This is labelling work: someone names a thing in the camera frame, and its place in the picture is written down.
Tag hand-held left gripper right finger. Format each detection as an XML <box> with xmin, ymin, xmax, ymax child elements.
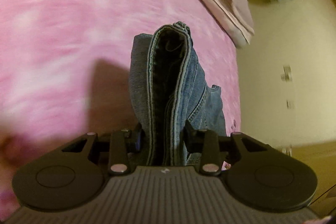
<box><xmin>185</xmin><ymin>126</ymin><xmax>268</xmax><ymax>176</ymax></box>

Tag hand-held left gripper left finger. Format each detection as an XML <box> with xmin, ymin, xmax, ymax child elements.
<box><xmin>62</xmin><ymin>124</ymin><xmax>143</xmax><ymax>175</ymax></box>

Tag blue denim jeans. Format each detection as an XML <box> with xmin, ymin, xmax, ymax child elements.
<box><xmin>129</xmin><ymin>21</ymin><xmax>227</xmax><ymax>167</ymax></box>

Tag pink floral blanket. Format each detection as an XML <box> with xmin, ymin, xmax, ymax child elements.
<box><xmin>0</xmin><ymin>0</ymin><xmax>240</xmax><ymax>203</ymax></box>

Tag folded pink quilt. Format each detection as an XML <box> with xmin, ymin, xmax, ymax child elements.
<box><xmin>160</xmin><ymin>0</ymin><xmax>256</xmax><ymax>49</ymax></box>

